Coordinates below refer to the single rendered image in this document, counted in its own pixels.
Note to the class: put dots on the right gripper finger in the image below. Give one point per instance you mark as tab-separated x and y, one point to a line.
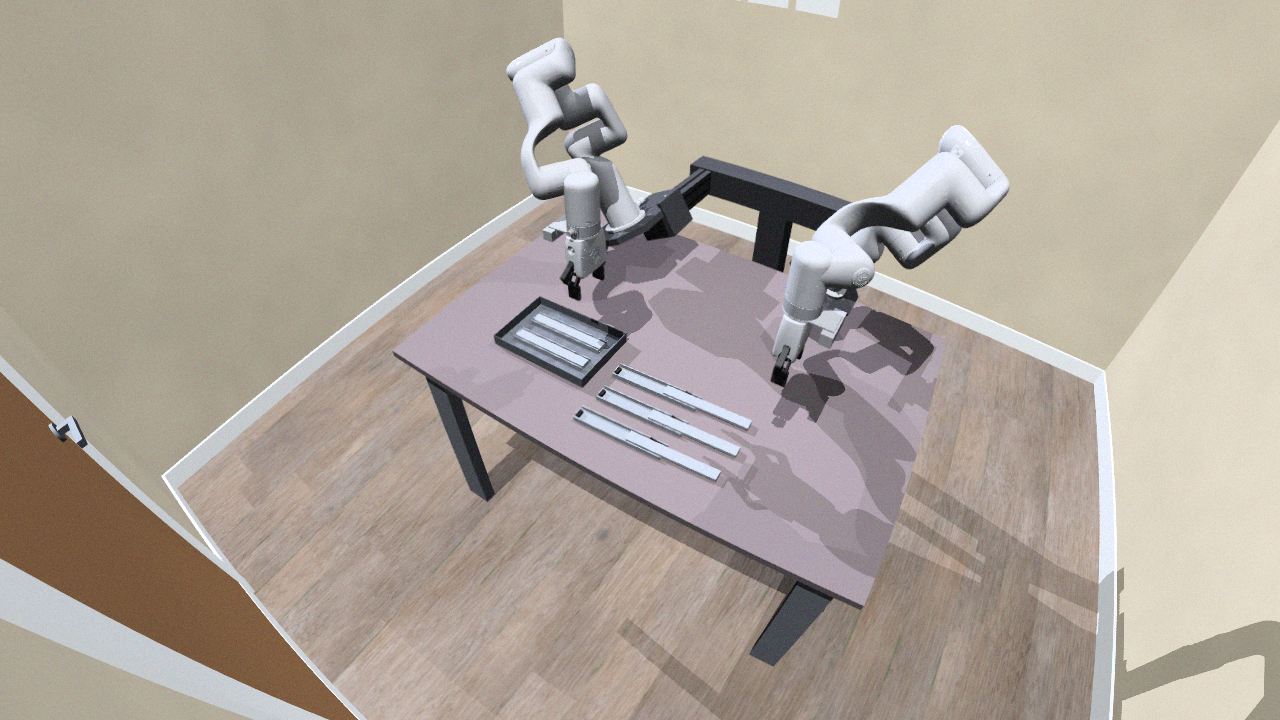
599	272
573	288

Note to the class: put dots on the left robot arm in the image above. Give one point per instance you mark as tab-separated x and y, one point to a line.
966	191

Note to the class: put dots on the white drawer slide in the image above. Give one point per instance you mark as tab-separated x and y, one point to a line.
677	395
552	349
641	442
663	420
569	332

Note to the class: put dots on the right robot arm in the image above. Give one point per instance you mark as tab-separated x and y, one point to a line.
535	87

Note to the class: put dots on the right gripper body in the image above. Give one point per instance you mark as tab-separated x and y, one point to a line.
588	253

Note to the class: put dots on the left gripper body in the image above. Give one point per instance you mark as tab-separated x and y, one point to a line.
793	333

